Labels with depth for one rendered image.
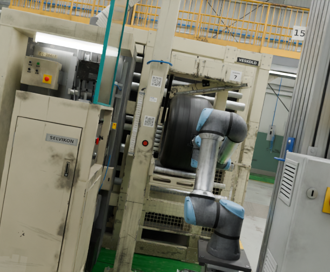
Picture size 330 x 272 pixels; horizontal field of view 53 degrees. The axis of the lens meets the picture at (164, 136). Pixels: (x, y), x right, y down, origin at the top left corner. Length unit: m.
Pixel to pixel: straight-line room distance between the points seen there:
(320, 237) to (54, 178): 1.17
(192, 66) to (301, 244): 1.96
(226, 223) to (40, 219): 0.87
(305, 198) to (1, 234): 1.38
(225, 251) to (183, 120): 1.01
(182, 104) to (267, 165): 9.62
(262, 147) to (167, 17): 9.52
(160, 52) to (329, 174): 1.72
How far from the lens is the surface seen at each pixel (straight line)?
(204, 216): 1.48
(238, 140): 1.63
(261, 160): 11.73
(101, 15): 2.82
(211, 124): 1.53
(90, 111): 1.62
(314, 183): 0.97
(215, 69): 2.74
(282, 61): 8.06
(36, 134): 1.67
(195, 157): 1.89
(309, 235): 1.00
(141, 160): 2.43
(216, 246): 1.55
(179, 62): 2.71
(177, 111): 2.26
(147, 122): 2.41
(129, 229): 2.55
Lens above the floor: 1.26
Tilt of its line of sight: 3 degrees down
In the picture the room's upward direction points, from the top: 11 degrees clockwise
